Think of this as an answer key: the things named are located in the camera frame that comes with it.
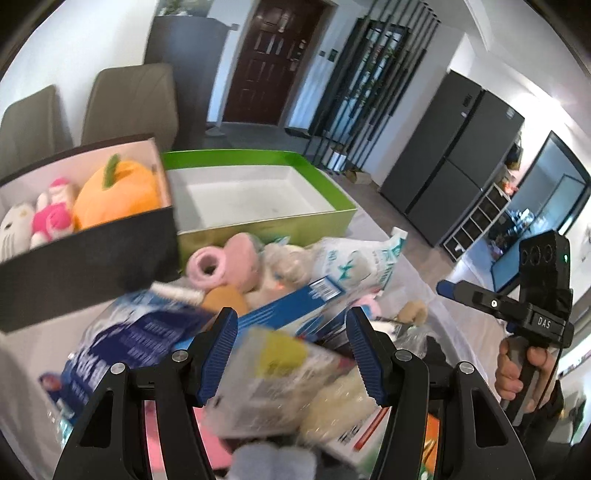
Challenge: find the large black screen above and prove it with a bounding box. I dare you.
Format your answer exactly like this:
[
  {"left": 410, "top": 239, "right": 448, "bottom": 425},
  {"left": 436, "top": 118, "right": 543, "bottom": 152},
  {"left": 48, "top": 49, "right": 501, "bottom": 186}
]
[{"left": 488, "top": 130, "right": 591, "bottom": 297}]

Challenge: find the tan round felt pad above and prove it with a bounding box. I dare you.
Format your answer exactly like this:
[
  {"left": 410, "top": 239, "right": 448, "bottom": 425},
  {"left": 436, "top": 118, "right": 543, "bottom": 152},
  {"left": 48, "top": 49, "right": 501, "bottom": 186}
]
[{"left": 200, "top": 285, "right": 249, "bottom": 320}]

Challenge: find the white and green carton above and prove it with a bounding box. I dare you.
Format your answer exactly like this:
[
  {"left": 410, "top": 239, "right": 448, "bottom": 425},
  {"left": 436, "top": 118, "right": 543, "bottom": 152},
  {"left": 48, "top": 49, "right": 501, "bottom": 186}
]
[{"left": 322, "top": 405, "right": 394, "bottom": 468}]

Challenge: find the beige plush toy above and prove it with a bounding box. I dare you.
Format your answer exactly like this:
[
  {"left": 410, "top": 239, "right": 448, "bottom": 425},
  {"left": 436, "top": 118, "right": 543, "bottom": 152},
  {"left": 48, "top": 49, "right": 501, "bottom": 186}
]
[{"left": 396, "top": 299, "right": 428, "bottom": 325}]

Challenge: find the blue long carton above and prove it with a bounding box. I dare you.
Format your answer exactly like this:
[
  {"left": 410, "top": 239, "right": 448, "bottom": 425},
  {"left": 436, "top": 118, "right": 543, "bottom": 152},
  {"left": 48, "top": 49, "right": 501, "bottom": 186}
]
[{"left": 238, "top": 274, "right": 352, "bottom": 343}]

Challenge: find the person's right forearm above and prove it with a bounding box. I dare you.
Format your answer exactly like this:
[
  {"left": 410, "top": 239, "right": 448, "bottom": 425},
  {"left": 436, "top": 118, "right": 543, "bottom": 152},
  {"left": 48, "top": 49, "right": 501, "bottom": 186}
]
[{"left": 516, "top": 380, "right": 576, "bottom": 447}]

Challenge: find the grey-brown dining chair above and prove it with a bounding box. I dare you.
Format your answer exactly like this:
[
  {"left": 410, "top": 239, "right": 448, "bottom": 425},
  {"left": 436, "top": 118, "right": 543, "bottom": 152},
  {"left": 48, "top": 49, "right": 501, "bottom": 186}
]
[
  {"left": 80, "top": 62, "right": 180, "bottom": 149},
  {"left": 0, "top": 84, "right": 74, "bottom": 163}
]

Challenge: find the black cardboard box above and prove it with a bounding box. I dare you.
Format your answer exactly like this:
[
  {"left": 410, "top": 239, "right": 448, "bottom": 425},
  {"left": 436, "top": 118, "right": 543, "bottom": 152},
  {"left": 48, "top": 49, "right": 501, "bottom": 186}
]
[{"left": 0, "top": 133, "right": 182, "bottom": 334}]

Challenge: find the black slat partition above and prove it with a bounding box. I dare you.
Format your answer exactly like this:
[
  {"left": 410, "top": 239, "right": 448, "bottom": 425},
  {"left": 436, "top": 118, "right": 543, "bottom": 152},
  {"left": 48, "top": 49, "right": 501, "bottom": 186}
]
[{"left": 304, "top": 0, "right": 440, "bottom": 172}]

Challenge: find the dark brown door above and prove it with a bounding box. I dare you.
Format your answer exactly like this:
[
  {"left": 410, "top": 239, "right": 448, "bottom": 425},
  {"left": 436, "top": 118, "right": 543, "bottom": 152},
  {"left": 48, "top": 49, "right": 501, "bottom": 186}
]
[{"left": 223, "top": 0, "right": 336, "bottom": 128}]

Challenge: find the dark grey cabinet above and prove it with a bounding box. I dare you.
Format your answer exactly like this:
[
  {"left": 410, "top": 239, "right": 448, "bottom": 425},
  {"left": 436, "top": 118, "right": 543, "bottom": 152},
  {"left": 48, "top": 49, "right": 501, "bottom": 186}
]
[{"left": 142, "top": 15, "right": 232, "bottom": 140}]

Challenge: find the cream fluffy item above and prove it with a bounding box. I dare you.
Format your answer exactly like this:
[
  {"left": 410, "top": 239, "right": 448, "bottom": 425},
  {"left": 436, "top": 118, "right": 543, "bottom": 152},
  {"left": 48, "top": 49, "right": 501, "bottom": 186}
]
[{"left": 299, "top": 368, "right": 380, "bottom": 445}]

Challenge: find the pink plush donut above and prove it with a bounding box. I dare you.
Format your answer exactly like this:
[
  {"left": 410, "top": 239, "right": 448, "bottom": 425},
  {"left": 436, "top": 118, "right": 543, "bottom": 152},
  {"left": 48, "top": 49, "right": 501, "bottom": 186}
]
[{"left": 186, "top": 246, "right": 228, "bottom": 290}]

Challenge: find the dark grey refrigerator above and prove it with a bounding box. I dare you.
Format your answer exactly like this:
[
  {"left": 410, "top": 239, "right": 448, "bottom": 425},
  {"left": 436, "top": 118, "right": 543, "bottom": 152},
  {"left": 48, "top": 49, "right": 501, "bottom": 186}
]
[{"left": 378, "top": 69, "right": 526, "bottom": 248}]

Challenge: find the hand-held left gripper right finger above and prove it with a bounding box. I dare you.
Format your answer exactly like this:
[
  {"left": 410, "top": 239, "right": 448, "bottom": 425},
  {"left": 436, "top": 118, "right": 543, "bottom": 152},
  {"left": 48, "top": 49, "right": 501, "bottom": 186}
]
[{"left": 345, "top": 306, "right": 537, "bottom": 480}]

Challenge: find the grey soft item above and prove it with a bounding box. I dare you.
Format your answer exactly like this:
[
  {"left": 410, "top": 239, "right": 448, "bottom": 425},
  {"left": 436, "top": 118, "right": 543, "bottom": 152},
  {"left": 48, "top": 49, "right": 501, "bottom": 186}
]
[{"left": 225, "top": 440, "right": 320, "bottom": 480}]

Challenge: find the clear packet with yellow item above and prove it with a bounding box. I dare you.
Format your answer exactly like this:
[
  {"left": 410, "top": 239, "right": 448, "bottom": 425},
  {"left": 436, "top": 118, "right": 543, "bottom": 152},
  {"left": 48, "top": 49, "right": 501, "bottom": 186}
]
[{"left": 202, "top": 324, "right": 343, "bottom": 440}]

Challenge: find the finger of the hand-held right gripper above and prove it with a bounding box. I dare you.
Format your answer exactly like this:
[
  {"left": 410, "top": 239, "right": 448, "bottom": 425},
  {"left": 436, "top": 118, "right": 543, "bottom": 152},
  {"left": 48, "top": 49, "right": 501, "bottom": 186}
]
[{"left": 435, "top": 278, "right": 485, "bottom": 308}]

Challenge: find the clear printed plastic bag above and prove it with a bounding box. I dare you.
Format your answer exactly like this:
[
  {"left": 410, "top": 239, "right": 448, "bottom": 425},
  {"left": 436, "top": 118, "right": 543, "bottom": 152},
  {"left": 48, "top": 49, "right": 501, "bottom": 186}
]
[{"left": 313, "top": 227, "right": 410, "bottom": 297}]

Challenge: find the person's right hand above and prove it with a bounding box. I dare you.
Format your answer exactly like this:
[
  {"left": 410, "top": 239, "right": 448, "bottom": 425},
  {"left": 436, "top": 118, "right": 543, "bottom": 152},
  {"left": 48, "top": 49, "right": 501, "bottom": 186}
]
[{"left": 495, "top": 336, "right": 563, "bottom": 410}]

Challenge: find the white cube shelf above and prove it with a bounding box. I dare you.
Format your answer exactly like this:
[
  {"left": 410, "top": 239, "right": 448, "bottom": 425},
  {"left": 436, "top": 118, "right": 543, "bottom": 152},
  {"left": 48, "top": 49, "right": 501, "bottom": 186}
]
[{"left": 440, "top": 181, "right": 512, "bottom": 265}]

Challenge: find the blue floss pick bag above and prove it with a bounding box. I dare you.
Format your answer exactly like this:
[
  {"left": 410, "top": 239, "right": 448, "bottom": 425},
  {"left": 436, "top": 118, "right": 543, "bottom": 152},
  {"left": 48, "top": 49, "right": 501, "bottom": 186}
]
[{"left": 59, "top": 294, "right": 219, "bottom": 417}]

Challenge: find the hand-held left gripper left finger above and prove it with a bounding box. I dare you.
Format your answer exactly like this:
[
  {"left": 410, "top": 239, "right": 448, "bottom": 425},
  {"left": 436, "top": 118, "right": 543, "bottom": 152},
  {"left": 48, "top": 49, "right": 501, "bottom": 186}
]
[{"left": 52, "top": 307, "right": 239, "bottom": 480}]

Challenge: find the pink plush toy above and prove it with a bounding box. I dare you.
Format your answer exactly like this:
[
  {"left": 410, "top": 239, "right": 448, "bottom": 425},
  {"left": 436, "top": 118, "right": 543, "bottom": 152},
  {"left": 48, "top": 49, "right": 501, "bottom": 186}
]
[{"left": 221, "top": 232, "right": 263, "bottom": 292}]

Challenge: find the green cardboard box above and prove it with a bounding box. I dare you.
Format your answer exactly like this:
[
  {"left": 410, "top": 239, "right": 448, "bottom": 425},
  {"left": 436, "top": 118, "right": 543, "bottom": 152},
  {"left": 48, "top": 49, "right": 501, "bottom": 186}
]
[{"left": 158, "top": 148, "right": 359, "bottom": 265}]

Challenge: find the orange fruit plush toy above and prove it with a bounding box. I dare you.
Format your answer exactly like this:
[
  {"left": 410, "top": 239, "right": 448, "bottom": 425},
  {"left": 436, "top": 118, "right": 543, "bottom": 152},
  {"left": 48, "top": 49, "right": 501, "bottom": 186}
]
[{"left": 71, "top": 154, "right": 163, "bottom": 232}]

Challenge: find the white cat plush toy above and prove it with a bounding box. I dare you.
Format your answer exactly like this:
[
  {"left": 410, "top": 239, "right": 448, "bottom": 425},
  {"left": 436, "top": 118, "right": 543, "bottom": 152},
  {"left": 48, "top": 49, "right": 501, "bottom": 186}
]
[{"left": 0, "top": 178, "right": 79, "bottom": 265}]

